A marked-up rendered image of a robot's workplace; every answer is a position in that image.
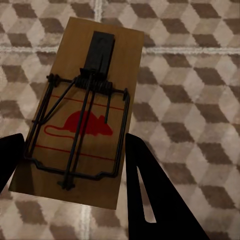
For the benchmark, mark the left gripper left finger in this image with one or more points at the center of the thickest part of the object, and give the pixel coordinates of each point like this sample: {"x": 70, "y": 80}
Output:
{"x": 11, "y": 151}

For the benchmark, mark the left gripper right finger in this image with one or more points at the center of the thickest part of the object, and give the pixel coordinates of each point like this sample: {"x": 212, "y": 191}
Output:
{"x": 174, "y": 219}

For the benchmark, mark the mousetrap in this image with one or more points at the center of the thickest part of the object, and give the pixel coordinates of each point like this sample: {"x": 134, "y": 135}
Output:
{"x": 76, "y": 145}

